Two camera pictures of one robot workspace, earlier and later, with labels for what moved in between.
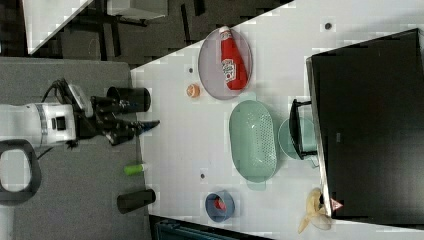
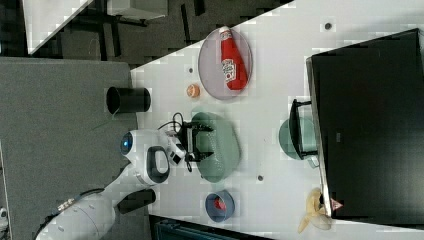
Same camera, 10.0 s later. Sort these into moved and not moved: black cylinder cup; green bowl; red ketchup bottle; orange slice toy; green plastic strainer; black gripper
Moved: black gripper; green plastic strainer
Not moved: red ketchup bottle; green bowl; black cylinder cup; orange slice toy
